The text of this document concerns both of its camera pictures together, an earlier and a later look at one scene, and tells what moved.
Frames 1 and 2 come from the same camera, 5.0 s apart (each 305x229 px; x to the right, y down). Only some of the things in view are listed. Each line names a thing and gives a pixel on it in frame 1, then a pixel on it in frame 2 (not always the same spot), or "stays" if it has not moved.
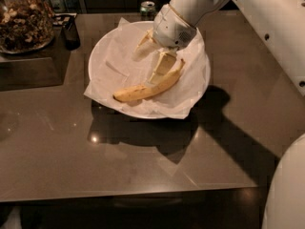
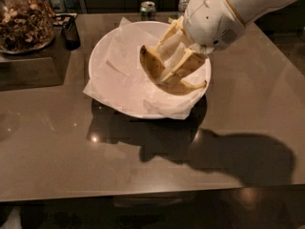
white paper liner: (113, 69) stays
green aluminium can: (148, 9) stays
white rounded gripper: (172, 28) to (212, 20)
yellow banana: (138, 92) to (154, 69)
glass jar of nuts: (27, 19) stays
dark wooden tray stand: (45, 67) stays
